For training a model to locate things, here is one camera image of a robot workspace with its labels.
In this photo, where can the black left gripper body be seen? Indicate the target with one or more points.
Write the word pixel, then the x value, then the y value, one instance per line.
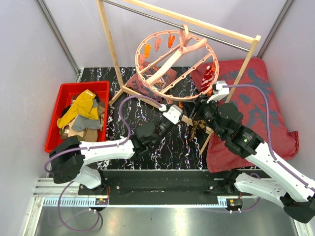
pixel 164 128

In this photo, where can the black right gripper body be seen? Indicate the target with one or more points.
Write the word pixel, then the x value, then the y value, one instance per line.
pixel 207 112

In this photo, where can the orange clothespin front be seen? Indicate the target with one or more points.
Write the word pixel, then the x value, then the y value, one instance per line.
pixel 180 105

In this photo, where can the brown yellow argyle sock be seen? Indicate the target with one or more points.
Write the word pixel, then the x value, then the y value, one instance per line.
pixel 195 126

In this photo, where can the red white striped sock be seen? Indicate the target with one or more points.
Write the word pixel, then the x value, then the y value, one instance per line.
pixel 207 78

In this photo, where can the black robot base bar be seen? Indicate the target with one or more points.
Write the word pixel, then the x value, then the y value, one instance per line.
pixel 122 182

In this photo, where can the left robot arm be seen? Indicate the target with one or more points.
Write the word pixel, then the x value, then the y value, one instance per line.
pixel 70 160

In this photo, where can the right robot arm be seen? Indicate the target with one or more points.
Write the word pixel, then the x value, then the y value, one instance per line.
pixel 292 190

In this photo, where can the red blue patterned cloth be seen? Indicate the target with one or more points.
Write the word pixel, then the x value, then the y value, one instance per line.
pixel 251 104

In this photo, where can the red plastic bin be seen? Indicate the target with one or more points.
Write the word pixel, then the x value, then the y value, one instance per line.
pixel 66 92

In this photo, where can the grey sock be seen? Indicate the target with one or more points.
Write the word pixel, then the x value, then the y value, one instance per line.
pixel 81 123

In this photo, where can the beige olive sock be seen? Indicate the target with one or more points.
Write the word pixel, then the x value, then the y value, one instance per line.
pixel 83 136

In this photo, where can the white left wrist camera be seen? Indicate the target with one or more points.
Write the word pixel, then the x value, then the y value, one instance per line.
pixel 172 113

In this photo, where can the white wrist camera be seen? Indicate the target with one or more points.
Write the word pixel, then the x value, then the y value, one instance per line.
pixel 172 113
pixel 219 91

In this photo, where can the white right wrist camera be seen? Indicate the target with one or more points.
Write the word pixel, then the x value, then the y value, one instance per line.
pixel 219 91

